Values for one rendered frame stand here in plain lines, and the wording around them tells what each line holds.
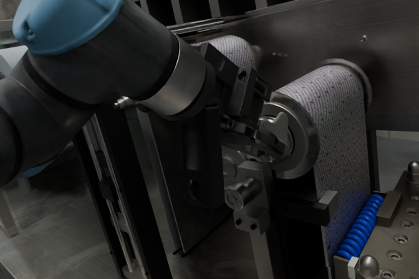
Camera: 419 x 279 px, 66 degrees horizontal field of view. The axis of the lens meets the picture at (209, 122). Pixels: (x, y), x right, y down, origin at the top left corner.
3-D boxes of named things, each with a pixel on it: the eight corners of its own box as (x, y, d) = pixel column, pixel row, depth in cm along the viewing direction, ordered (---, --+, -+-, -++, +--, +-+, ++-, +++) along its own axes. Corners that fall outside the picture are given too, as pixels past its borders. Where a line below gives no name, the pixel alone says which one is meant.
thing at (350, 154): (325, 266, 53) (313, 165, 48) (368, 196, 69) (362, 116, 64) (328, 267, 53) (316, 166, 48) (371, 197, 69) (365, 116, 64)
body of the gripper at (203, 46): (277, 88, 41) (221, 37, 32) (263, 152, 39) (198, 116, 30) (231, 89, 46) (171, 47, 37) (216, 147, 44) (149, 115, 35)
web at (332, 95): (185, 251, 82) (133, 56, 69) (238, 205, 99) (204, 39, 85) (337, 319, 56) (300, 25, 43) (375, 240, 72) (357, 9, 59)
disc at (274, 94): (243, 172, 57) (228, 93, 54) (245, 171, 58) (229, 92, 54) (323, 186, 48) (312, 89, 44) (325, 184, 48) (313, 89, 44)
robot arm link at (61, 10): (5, 15, 27) (62, -69, 24) (114, 75, 35) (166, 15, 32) (-2, 68, 22) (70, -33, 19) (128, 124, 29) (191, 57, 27)
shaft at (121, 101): (111, 114, 59) (106, 98, 58) (138, 104, 63) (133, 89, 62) (121, 114, 57) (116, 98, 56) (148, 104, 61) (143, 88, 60)
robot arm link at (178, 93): (164, 100, 27) (113, 101, 33) (199, 119, 30) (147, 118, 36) (189, 24, 29) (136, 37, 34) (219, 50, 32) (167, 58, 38)
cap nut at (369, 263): (353, 285, 47) (350, 260, 46) (361, 269, 50) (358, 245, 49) (380, 295, 45) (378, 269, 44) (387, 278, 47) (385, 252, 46)
